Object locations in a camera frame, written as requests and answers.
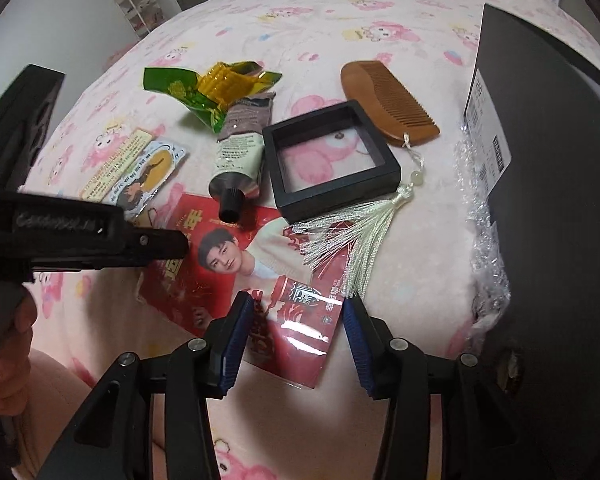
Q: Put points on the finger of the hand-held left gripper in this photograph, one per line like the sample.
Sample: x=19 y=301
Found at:
x=160 y=247

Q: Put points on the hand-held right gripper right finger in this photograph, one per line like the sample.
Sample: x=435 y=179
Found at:
x=360 y=345

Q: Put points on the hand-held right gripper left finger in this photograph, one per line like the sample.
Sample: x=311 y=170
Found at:
x=235 y=330

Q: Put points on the red printed packet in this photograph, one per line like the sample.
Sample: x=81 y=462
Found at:
x=290 y=320

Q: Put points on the large black box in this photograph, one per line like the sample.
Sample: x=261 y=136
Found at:
x=555 y=210

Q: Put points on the person's left hand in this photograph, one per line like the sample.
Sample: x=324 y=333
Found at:
x=10 y=380

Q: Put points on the cartoon sticker packet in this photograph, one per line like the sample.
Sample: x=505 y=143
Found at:
x=150 y=170

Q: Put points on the pink printed blanket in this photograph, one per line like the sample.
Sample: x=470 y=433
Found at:
x=420 y=285

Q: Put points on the yellow cartoon card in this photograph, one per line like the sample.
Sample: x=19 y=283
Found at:
x=115 y=160

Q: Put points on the hand cream tube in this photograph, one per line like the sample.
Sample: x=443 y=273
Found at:
x=240 y=145

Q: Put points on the green foil wrapper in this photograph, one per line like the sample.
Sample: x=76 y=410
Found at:
x=175 y=85

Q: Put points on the clear bubble wrap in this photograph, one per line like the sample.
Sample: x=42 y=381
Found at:
x=485 y=240

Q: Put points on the yellow foil wrapper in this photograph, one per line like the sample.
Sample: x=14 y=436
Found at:
x=230 y=80

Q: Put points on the white storage shelf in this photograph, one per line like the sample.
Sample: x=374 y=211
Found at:
x=135 y=10

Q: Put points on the wooden comb with tassel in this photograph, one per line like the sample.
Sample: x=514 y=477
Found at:
x=380 y=90

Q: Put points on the black frame display box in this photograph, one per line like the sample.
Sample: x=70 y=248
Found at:
x=340 y=192

